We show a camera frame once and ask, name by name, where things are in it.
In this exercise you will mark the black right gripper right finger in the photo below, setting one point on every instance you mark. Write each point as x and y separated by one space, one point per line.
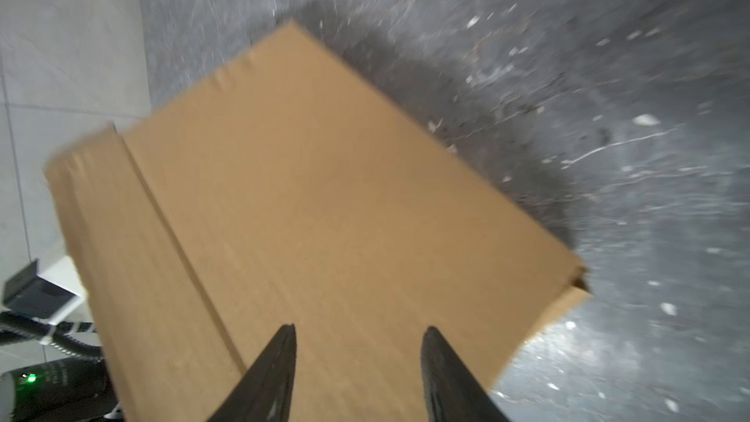
451 392

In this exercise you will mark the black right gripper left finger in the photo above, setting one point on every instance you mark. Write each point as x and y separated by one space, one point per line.
265 391

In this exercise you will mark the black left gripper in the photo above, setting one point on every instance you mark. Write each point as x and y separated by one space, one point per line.
64 390

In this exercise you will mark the brown cardboard box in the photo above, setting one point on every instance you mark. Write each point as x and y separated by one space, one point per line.
286 189

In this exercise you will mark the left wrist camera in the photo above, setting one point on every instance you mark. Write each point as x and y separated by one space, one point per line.
47 289

